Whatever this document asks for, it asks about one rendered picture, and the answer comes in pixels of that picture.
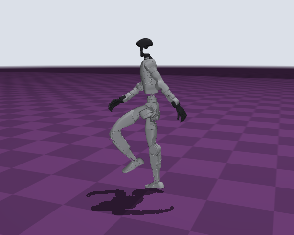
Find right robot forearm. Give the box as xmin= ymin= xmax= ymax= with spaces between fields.
xmin=122 ymin=86 xmax=139 ymax=102

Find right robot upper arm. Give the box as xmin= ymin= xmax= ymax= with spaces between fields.
xmin=136 ymin=80 xmax=144 ymax=91

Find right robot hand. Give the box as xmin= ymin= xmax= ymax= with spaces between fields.
xmin=108 ymin=95 xmax=126 ymax=112

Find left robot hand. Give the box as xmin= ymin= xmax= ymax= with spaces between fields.
xmin=171 ymin=101 xmax=187 ymax=123

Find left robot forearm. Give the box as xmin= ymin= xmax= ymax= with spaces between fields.
xmin=158 ymin=80 xmax=179 ymax=105

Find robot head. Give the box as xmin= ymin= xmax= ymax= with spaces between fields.
xmin=136 ymin=38 xmax=153 ymax=59

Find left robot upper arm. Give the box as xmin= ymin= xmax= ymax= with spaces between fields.
xmin=144 ymin=60 xmax=163 ymax=90

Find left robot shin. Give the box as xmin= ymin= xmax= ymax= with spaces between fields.
xmin=110 ymin=131 xmax=137 ymax=163

